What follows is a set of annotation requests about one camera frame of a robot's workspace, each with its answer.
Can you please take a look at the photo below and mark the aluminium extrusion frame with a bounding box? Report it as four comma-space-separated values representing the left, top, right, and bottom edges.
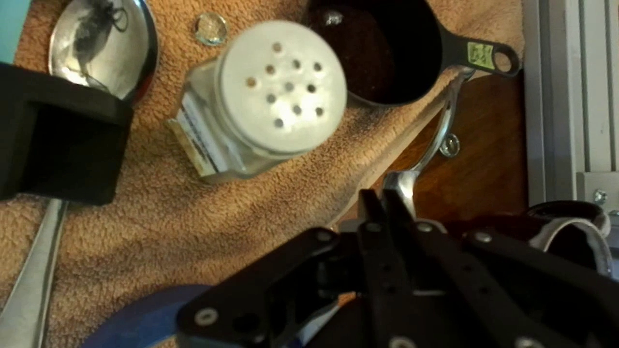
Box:
521, 0, 619, 228

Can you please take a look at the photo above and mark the teal board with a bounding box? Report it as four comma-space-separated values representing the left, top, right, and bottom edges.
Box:
0, 0, 32, 64

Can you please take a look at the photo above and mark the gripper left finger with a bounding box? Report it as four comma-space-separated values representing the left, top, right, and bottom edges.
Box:
177, 189, 417, 348

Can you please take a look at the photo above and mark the silver metal spoon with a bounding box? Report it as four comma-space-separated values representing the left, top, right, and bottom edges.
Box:
383, 68, 477, 218

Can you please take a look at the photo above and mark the black cup with silver rim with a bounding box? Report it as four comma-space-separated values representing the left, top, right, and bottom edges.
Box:
526, 201, 614, 280

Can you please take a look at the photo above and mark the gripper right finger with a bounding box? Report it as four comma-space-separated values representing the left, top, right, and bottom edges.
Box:
383, 188, 619, 348

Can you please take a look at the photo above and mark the shiny steel ladle bowl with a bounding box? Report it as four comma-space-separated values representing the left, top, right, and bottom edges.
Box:
48, 0, 159, 104

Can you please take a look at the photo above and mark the black measuring cup with handle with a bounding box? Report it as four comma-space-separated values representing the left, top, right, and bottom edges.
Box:
302, 0, 523, 108

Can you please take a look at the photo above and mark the brown terry towel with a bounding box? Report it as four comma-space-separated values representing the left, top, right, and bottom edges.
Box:
0, 0, 525, 348

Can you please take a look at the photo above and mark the flat silver metal handle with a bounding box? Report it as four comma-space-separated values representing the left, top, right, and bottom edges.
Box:
0, 199, 69, 348

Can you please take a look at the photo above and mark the blue round plate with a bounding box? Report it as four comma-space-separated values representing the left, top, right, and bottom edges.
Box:
81, 284, 339, 348

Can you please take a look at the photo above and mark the glass shaker with white lid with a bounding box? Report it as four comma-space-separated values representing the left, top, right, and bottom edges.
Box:
167, 20, 348, 184

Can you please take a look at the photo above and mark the small clear glass bead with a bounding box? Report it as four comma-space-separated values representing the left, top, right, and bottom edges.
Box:
194, 12, 229, 46

